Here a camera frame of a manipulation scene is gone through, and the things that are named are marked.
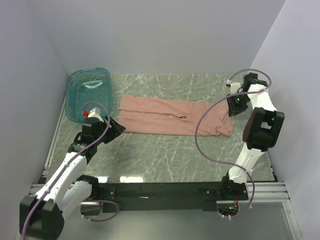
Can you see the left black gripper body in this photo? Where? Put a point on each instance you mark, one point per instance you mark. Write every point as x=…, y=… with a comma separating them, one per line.
x=111, y=133

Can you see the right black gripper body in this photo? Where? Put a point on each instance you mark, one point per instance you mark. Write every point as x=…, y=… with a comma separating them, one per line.
x=237, y=103

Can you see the pink printed t shirt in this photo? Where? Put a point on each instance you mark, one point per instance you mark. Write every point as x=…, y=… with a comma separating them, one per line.
x=155, y=116

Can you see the teal transparent plastic bin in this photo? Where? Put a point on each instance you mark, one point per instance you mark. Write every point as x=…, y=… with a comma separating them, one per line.
x=85, y=86

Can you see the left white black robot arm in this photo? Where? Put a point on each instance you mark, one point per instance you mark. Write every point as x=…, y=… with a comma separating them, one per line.
x=43, y=215

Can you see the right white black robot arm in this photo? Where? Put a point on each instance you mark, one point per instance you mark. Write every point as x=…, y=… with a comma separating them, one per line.
x=260, y=133

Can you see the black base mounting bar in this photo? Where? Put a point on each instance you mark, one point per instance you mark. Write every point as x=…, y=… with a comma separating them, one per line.
x=143, y=196

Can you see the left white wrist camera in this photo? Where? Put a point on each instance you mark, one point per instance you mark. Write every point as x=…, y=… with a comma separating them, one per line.
x=94, y=115

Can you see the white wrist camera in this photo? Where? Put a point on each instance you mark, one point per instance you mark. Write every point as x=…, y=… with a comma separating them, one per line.
x=94, y=115
x=234, y=87

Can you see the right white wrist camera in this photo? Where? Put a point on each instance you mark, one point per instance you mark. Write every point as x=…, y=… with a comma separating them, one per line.
x=234, y=87

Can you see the aluminium extrusion rail frame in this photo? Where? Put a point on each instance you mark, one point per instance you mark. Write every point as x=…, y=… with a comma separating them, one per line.
x=257, y=192

